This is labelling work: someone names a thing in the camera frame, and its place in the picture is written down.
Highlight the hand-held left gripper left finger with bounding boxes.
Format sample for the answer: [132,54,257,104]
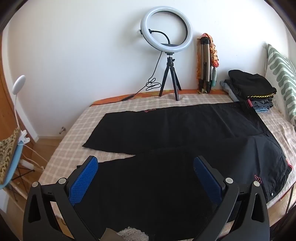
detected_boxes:
[23,156,100,241]

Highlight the black pants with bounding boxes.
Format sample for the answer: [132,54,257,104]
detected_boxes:
[76,102,293,241]

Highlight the ring light on black tripod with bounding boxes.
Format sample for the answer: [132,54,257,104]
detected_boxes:
[139,6,193,101]

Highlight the stack of folded clothes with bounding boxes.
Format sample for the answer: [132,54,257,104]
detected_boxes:
[219,70,277,113]

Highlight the white clip lamp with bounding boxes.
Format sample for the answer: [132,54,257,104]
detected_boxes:
[12,75,31,145]

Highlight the beige checked bed blanket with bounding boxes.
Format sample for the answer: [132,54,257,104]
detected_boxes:
[38,91,296,241]

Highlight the wooden wardrobe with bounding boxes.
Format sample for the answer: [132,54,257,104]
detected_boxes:
[0,67,37,144]

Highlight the person's left hand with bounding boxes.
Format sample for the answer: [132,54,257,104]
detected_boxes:
[118,227,149,241]

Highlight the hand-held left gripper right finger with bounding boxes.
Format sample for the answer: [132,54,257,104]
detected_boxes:
[193,155,271,241]

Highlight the black ring light cable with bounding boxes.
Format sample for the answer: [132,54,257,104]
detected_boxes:
[90,51,162,107]

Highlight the green and white patterned pillow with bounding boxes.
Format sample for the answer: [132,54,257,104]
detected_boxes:
[264,44,296,130]

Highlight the leopard print cushion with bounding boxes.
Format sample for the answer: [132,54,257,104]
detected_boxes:
[0,127,21,183]

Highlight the white power strip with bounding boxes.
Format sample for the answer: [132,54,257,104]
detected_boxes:
[20,159,45,171]

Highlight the orange patterned bed sheet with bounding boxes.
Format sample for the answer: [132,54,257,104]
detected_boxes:
[90,89,232,107]

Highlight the orange patterned scarf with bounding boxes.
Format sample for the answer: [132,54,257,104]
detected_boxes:
[196,33,219,93]

